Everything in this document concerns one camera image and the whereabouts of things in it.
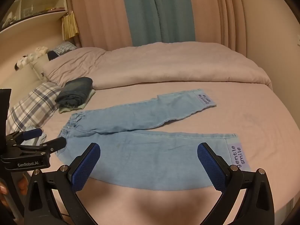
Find pink bed sheet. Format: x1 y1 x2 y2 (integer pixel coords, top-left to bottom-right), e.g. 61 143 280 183
23 78 300 225

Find person's left hand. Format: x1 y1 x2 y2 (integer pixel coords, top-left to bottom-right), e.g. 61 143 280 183
0 179 8 201

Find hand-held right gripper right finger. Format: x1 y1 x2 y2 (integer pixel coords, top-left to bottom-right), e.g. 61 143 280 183
197 142 275 225

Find blue checked cloth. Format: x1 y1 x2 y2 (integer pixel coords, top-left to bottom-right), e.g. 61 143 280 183
48 42 78 60

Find light blue denim pants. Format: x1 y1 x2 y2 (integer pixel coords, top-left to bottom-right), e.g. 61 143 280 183
56 88 251 190

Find folded light green cloth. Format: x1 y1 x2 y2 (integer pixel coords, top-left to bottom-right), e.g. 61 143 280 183
58 89 96 113

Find folded dark blue jeans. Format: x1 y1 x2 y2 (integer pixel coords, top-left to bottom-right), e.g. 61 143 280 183
55 77 93 107

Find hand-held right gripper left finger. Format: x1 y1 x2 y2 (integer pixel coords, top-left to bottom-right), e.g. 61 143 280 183
23 142 101 225

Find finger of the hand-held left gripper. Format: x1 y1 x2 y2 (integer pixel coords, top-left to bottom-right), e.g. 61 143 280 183
1 136 67 160
6 128 43 146

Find small white pillow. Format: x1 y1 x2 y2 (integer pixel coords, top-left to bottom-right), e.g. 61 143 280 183
31 60 51 82

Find pink curtain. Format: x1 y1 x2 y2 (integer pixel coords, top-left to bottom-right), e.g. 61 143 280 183
66 0 133 50
189 0 254 57

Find pink pillow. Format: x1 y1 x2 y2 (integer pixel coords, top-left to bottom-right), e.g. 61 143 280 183
42 47 107 87

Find white wall shelf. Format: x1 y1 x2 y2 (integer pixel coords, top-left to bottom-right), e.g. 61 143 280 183
0 0 68 32

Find teal curtain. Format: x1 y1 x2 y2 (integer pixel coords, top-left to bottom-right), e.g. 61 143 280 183
120 0 196 47

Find plaid pillow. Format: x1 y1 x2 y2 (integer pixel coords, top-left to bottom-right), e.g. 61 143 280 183
6 82 62 134

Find pink duvet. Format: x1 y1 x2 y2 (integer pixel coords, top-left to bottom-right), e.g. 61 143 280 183
92 42 273 91

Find white plush toy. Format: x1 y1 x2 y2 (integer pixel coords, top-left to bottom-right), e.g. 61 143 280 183
14 47 48 71

